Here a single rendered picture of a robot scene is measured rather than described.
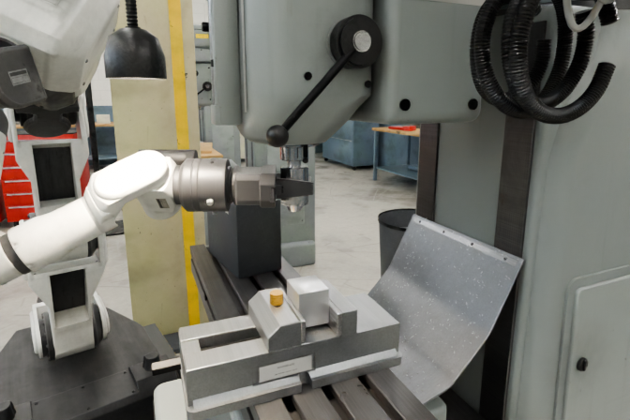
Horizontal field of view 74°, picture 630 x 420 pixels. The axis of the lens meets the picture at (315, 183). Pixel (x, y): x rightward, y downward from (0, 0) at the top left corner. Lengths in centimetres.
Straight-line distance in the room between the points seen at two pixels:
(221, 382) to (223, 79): 43
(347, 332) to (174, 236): 189
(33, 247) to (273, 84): 41
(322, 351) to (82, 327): 92
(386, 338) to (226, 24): 55
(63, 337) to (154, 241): 112
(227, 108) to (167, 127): 175
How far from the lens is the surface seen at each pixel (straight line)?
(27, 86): 87
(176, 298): 264
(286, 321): 66
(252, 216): 103
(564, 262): 86
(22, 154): 124
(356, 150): 800
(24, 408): 141
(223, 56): 65
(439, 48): 69
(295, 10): 60
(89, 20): 96
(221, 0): 66
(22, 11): 92
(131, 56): 56
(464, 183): 91
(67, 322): 145
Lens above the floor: 138
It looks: 12 degrees down
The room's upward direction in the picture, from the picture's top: straight up
